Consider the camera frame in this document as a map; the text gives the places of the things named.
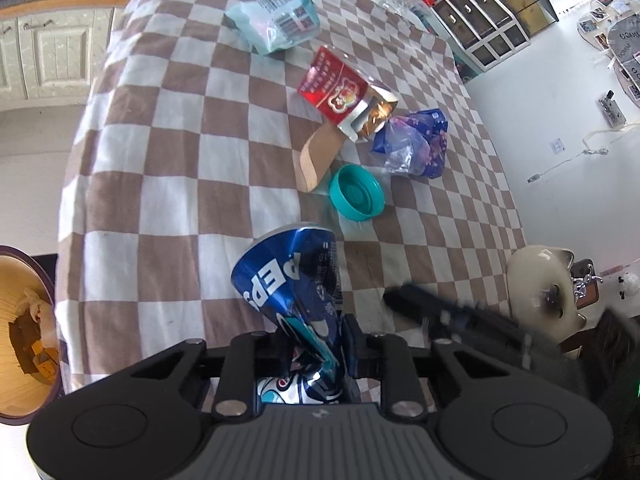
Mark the crushed blue pepsi can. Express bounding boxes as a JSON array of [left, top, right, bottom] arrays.
[[231, 223, 345, 404]]

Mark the blue floral plastic bag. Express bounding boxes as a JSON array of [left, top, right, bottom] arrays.
[[371, 108, 448, 179]]

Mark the yellow small carton box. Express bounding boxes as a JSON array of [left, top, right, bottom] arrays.
[[32, 340, 58, 382]]

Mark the torn brown cardboard piece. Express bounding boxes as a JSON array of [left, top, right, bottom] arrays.
[[9, 311, 42, 375]]

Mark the red gold snack bag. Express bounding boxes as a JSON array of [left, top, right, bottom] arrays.
[[298, 44, 399, 142]]

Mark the light blue snack pouch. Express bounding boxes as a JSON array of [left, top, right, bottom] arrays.
[[226, 0, 321, 55]]

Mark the yellow round trash bin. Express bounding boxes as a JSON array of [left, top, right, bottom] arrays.
[[1, 245, 63, 426]]

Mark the teal plastic lid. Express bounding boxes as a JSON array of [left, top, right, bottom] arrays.
[[329, 165, 386, 222]]

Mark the small brown cardboard piece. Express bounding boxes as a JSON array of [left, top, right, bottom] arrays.
[[295, 122, 347, 192]]

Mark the checkered brown white tablecloth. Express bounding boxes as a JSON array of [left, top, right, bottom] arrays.
[[55, 0, 525, 391]]

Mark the white drawer organizer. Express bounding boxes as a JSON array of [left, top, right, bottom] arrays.
[[434, 0, 530, 72]]

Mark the cream cabinet bench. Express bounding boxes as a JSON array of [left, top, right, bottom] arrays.
[[1, 0, 129, 112]]

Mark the panda photo wall board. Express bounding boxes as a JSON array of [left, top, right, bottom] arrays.
[[576, 0, 639, 106]]

